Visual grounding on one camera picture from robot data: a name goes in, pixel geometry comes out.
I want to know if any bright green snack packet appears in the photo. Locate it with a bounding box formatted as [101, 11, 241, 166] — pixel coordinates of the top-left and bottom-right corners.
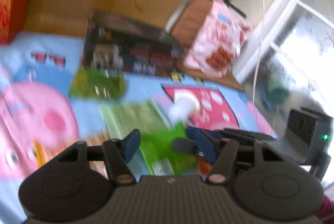
[100, 101, 196, 175]

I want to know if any green round container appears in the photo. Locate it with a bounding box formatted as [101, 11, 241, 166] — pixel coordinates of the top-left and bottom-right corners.
[263, 74, 289, 110]

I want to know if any cartoon pig bed sheet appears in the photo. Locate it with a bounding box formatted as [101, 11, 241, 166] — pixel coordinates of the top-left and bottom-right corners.
[1, 32, 275, 223]

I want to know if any black sheep-print box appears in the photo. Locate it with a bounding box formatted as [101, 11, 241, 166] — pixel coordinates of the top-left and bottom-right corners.
[81, 10, 183, 76]

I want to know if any pink fried-dough snack bag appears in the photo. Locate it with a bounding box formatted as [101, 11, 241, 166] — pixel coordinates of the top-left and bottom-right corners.
[183, 0, 251, 78]

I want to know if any brown chair cushion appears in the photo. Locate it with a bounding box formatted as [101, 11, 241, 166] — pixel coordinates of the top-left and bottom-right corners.
[170, 0, 249, 91]

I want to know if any white cable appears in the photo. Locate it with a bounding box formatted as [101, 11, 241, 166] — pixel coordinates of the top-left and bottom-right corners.
[251, 0, 267, 107]

